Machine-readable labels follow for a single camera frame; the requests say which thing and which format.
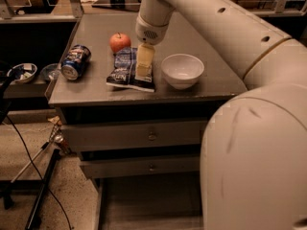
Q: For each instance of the white bowl with items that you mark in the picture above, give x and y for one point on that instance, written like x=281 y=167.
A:
x=23 y=73

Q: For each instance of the open bottom grey drawer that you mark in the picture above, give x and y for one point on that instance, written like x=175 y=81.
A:
x=167 y=201

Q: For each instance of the grey drawer cabinet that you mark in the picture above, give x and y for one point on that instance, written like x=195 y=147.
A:
x=89 y=100

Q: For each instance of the black monitor stand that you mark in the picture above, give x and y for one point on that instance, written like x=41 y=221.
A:
x=119 y=5

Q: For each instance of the blue soda can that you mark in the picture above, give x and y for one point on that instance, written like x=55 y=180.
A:
x=75 y=62

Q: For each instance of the black stand base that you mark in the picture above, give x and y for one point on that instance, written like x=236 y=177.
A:
x=36 y=187

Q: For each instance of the small glass bowl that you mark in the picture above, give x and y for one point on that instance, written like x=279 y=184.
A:
x=50 y=72

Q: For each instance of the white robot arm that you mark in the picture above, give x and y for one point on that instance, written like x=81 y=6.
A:
x=253 y=167

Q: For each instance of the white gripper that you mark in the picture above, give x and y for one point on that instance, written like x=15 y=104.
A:
x=150 y=33

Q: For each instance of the middle grey drawer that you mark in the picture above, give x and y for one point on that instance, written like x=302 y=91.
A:
x=141 y=166

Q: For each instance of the blue chip bag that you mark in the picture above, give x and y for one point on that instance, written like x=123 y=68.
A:
x=123 y=73

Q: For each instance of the top grey drawer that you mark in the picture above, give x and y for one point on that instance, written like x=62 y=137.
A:
x=133 y=135

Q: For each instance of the red apple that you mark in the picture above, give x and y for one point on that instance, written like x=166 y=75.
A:
x=119 y=41

